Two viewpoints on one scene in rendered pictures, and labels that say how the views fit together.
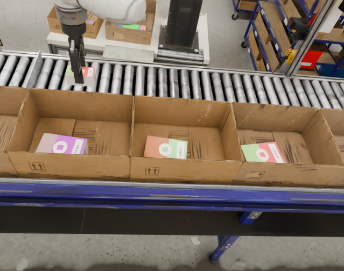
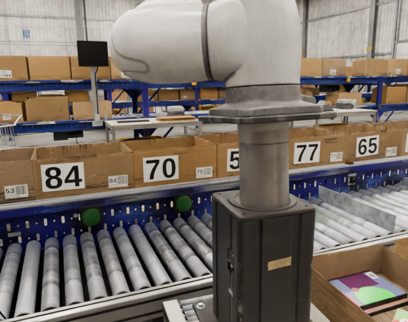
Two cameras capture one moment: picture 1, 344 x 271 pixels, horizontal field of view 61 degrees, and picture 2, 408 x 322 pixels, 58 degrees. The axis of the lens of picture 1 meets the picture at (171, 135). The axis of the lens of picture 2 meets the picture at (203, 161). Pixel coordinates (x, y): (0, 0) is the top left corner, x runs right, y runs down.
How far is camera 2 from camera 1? 2.51 m
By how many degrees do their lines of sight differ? 116
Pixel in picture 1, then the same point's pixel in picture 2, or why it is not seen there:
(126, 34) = (345, 263)
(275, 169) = (94, 151)
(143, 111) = (208, 163)
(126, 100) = (221, 149)
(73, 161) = (226, 140)
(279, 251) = not seen: outside the picture
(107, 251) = not seen: hidden behind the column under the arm
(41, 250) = not seen: hidden behind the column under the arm
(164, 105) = (191, 155)
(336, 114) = (4, 169)
